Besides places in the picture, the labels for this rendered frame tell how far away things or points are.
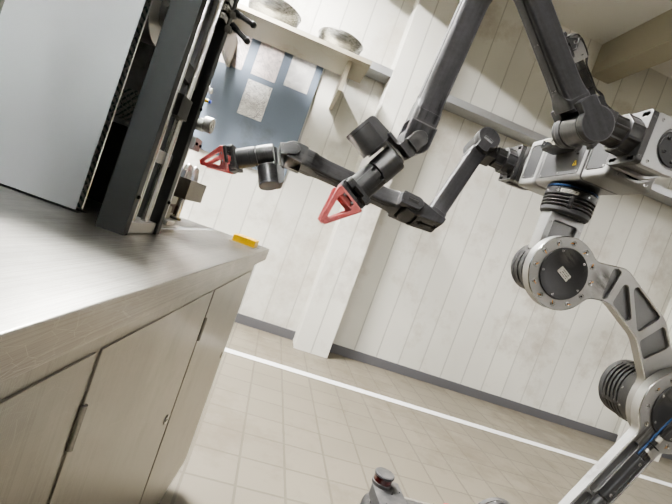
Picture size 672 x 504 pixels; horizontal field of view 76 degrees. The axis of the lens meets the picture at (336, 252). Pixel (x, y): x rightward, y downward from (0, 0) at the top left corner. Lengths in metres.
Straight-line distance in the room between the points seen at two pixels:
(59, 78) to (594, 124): 1.05
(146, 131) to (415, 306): 3.53
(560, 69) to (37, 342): 1.02
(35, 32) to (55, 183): 0.28
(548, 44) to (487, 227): 3.30
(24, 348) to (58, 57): 0.72
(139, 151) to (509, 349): 4.15
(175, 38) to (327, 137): 3.13
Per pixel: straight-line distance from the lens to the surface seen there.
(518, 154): 1.58
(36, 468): 0.57
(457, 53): 1.00
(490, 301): 4.40
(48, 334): 0.38
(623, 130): 1.15
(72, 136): 0.96
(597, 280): 1.37
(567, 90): 1.09
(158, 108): 0.82
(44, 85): 1.01
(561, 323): 4.83
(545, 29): 1.10
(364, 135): 0.89
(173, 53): 0.84
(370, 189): 0.89
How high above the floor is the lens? 1.03
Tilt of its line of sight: 2 degrees down
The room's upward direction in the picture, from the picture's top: 20 degrees clockwise
